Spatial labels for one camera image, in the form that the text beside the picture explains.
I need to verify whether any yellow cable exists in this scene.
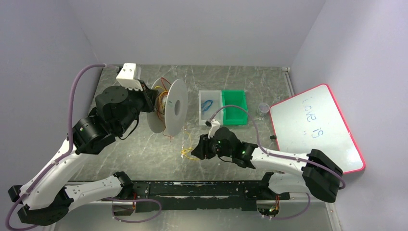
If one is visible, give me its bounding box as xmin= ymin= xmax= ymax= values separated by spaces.
xmin=180 ymin=130 xmax=201 ymax=161

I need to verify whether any white cable spool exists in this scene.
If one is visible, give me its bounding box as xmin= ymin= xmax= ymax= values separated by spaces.
xmin=147 ymin=77 xmax=188 ymax=137

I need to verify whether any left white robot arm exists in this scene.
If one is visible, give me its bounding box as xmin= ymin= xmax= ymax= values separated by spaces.
xmin=8 ymin=83 xmax=158 ymax=229

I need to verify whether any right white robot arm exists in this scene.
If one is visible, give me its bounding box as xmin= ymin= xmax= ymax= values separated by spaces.
xmin=191 ymin=127 xmax=344 ymax=203

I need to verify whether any green plastic bin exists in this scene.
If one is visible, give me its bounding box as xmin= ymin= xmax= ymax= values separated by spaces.
xmin=222 ymin=90 xmax=248 ymax=126

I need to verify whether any clear white plastic bin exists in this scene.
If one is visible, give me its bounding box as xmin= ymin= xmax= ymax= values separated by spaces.
xmin=198 ymin=90 xmax=223 ymax=126

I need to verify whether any small clear plastic jar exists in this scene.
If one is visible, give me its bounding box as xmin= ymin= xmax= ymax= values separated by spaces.
xmin=257 ymin=102 xmax=270 ymax=117

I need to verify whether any pink framed whiteboard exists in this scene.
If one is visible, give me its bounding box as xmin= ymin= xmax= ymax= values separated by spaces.
xmin=270 ymin=84 xmax=366 ymax=174

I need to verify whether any red orange wound cable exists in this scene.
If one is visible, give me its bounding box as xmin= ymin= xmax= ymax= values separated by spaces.
xmin=154 ymin=77 xmax=176 ymax=143

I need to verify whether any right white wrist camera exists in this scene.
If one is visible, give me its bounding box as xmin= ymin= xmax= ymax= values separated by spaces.
xmin=205 ymin=119 xmax=221 ymax=139

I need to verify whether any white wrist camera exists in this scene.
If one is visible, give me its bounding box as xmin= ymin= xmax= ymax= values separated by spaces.
xmin=116 ymin=63 xmax=143 ymax=91
xmin=205 ymin=119 xmax=221 ymax=139

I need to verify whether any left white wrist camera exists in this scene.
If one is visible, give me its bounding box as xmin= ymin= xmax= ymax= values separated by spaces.
xmin=116 ymin=63 xmax=143 ymax=91

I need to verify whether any blue cable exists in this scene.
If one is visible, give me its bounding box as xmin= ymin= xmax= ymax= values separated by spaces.
xmin=201 ymin=100 xmax=214 ymax=116

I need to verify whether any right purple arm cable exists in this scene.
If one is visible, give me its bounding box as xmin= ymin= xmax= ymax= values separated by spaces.
xmin=206 ymin=104 xmax=347 ymax=190

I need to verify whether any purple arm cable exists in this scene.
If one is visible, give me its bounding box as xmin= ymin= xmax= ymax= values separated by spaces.
xmin=206 ymin=104 xmax=347 ymax=190
xmin=5 ymin=64 xmax=119 ymax=231

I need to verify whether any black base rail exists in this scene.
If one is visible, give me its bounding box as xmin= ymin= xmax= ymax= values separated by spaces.
xmin=131 ymin=180 xmax=290 ymax=212

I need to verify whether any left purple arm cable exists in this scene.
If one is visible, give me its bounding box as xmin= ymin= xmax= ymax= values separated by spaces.
xmin=5 ymin=64 xmax=119 ymax=231

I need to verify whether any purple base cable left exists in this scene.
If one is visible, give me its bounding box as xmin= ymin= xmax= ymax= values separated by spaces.
xmin=111 ymin=196 xmax=163 ymax=223

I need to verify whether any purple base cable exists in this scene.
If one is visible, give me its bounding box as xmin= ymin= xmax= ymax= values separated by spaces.
xmin=262 ymin=192 xmax=312 ymax=221
xmin=111 ymin=196 xmax=163 ymax=223

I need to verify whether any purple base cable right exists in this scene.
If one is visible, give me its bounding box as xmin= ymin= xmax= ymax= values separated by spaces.
xmin=262 ymin=192 xmax=312 ymax=221

